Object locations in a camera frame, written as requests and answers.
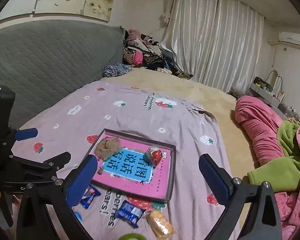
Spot blue oreo packet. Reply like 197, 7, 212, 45
80, 184, 101, 209
115, 200, 146, 229

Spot green fuzzy hair scrunchie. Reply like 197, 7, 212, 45
119, 233, 147, 240

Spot yellow cracker packet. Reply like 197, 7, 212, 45
146, 210, 174, 239

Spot pink strawberry print blanket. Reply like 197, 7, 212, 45
12, 81, 230, 239

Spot brown fuzzy plush toy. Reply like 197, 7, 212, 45
94, 137, 122, 159

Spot pink blue picture book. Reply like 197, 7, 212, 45
91, 134, 171, 199

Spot green fleece garment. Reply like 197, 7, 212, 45
248, 120, 300, 192

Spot dark shallow tray box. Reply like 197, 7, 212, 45
84, 128, 177, 203

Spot red wrapped candy ball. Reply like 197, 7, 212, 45
146, 146, 162, 167

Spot pink quilted duvet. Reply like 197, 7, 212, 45
235, 95, 300, 239

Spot grey quilted headboard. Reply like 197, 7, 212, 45
0, 20, 125, 128

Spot white side cabinet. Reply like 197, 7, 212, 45
250, 83, 300, 124

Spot blue patterned cloth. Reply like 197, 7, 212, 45
102, 63, 132, 77

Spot pile of clothes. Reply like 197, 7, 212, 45
122, 29, 194, 80

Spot white striped curtains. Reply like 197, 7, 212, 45
160, 0, 264, 93

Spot white air conditioner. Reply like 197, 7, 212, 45
278, 31, 300, 49

